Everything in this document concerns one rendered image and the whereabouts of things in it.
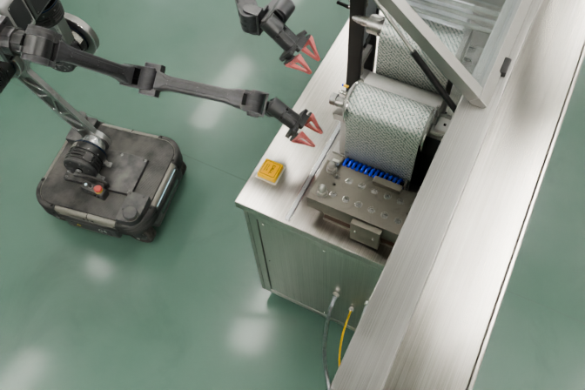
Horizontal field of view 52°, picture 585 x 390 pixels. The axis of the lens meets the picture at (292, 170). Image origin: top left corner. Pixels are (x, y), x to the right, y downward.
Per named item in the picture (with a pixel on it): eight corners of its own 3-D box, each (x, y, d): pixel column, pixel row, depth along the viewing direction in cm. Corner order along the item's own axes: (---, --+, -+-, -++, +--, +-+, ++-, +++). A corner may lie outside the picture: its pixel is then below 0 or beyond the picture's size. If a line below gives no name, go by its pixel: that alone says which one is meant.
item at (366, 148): (344, 156, 203) (346, 123, 187) (410, 181, 197) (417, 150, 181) (344, 157, 203) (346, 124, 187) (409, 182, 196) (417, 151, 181)
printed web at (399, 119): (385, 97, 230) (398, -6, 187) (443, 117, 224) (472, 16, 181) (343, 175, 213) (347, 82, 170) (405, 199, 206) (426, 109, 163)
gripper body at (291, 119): (288, 139, 201) (271, 126, 200) (301, 117, 206) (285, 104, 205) (297, 133, 196) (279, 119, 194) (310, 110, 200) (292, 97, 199)
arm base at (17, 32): (20, 43, 187) (3, 14, 176) (43, 47, 185) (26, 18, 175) (5, 63, 182) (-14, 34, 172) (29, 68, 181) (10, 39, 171)
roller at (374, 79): (371, 87, 206) (373, 63, 196) (442, 112, 199) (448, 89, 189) (357, 112, 201) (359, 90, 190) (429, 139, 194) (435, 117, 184)
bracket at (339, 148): (337, 142, 221) (339, 88, 195) (353, 148, 219) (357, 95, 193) (331, 152, 219) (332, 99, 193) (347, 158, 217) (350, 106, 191)
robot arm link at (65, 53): (128, 91, 212) (135, 63, 212) (156, 97, 205) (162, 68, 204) (13, 57, 173) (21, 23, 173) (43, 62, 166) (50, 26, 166)
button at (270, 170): (266, 161, 218) (265, 158, 216) (284, 168, 216) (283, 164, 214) (257, 176, 215) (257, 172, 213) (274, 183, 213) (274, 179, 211)
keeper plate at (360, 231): (351, 232, 200) (353, 218, 191) (379, 245, 197) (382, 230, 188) (348, 238, 199) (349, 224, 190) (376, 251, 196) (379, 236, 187)
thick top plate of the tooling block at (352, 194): (326, 168, 207) (326, 158, 202) (438, 212, 196) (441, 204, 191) (306, 205, 199) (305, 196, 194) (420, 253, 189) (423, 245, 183)
